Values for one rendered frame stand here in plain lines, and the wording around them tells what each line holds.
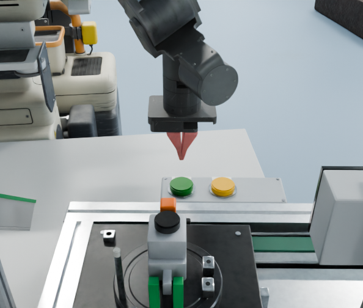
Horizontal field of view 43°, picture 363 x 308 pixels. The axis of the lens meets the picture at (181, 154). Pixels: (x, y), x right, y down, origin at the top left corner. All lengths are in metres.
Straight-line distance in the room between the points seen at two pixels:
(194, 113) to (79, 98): 0.88
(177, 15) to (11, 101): 0.74
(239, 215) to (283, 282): 0.12
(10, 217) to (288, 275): 0.40
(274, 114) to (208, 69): 2.38
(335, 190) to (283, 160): 2.17
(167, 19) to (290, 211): 0.36
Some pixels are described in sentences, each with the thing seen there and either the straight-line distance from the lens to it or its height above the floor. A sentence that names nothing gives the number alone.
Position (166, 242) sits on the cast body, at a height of 1.08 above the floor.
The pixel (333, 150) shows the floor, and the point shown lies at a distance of 2.69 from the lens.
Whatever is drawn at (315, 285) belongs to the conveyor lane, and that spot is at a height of 0.92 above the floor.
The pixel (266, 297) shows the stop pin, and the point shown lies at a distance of 0.63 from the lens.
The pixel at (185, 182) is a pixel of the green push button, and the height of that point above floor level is 0.97.
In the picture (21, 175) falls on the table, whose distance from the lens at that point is 1.03.
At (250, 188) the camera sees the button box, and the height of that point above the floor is 0.96.
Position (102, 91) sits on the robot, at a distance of 1.50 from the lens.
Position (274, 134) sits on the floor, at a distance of 2.73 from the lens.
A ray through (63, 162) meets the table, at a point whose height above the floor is 0.86.
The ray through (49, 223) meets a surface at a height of 0.86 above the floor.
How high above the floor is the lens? 1.46
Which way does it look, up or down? 35 degrees down
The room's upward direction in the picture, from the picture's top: straight up
